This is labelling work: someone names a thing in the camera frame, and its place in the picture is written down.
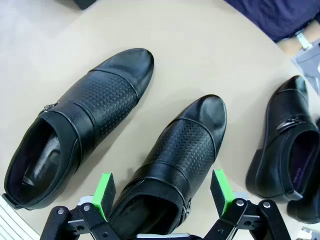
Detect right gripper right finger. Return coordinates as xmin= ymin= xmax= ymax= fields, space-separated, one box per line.
xmin=203 ymin=169 xmax=293 ymax=240

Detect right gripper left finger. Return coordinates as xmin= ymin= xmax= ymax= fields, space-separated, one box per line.
xmin=39 ymin=172 xmax=127 ymax=240

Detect black textured zipper ankle shoe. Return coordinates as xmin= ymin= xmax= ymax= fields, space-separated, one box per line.
xmin=3 ymin=47 xmax=155 ymax=210
xmin=108 ymin=94 xmax=228 ymax=240

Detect person's left forearm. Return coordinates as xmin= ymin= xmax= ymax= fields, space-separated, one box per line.
xmin=302 ymin=21 xmax=320 ymax=44

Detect person's left hand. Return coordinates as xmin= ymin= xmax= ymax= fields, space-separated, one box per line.
xmin=276 ymin=38 xmax=301 ymax=55

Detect silver wristwatch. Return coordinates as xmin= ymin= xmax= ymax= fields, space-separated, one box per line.
xmin=294 ymin=29 xmax=314 ymax=50

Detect person in purple hooded jacket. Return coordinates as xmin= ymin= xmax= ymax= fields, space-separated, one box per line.
xmin=223 ymin=0 xmax=320 ymax=43

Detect aluminium frame rail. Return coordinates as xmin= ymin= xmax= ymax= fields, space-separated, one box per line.
xmin=0 ymin=193 xmax=42 ymax=240

